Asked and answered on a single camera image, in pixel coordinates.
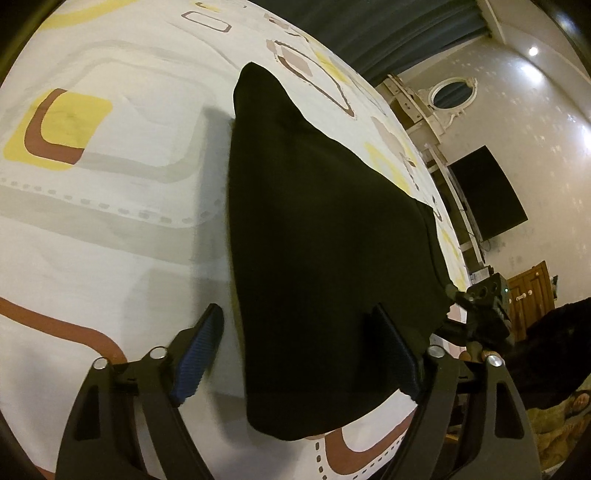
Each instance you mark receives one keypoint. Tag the white dressing table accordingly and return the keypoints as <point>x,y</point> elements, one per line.
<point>417,118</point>

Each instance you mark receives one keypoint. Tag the brown wooden cabinet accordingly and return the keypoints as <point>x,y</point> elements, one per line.
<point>530,298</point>

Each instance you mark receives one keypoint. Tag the white tv stand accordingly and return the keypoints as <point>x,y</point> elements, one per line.
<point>462,219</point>

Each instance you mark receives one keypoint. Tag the white oval vanity mirror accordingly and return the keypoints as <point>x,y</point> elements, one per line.
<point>450,98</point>

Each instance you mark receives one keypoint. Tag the black pants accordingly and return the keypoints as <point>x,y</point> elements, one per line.
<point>340,276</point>

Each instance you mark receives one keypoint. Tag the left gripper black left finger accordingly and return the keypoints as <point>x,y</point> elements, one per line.
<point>101,441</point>

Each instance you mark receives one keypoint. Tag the patterned white bed sheet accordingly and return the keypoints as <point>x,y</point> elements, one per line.
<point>115,130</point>

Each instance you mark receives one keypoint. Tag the black flat television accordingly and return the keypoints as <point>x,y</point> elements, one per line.
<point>491,198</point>

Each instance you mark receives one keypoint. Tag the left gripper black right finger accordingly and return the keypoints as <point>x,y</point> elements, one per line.
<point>470,423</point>

